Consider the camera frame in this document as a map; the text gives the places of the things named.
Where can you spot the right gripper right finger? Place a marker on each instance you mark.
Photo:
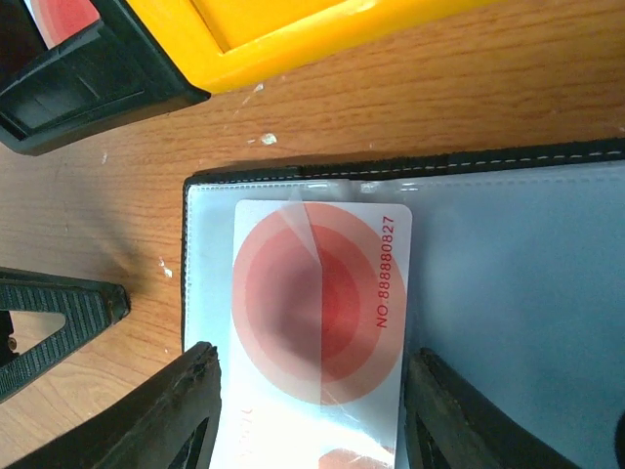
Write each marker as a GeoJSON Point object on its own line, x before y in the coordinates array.
{"type": "Point", "coordinates": [450, 424]}

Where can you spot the black leather card holder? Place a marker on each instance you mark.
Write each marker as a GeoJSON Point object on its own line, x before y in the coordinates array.
{"type": "Point", "coordinates": [516, 275]}

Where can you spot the yellow bin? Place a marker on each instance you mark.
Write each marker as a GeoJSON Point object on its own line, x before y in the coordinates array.
{"type": "Point", "coordinates": [222, 45]}

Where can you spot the red white card stack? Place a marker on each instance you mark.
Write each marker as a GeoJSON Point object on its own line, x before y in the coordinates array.
{"type": "Point", "coordinates": [57, 20]}

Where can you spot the black bin left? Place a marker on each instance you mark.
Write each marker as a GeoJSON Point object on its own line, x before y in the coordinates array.
{"type": "Point", "coordinates": [107, 74]}

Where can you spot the red circle white card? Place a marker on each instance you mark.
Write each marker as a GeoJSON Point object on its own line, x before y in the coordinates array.
{"type": "Point", "coordinates": [317, 320]}

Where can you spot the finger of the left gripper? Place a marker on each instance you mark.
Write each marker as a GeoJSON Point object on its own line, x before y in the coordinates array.
{"type": "Point", "coordinates": [88, 307]}

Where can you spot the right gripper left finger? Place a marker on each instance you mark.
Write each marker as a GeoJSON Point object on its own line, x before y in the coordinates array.
{"type": "Point", "coordinates": [170, 421]}

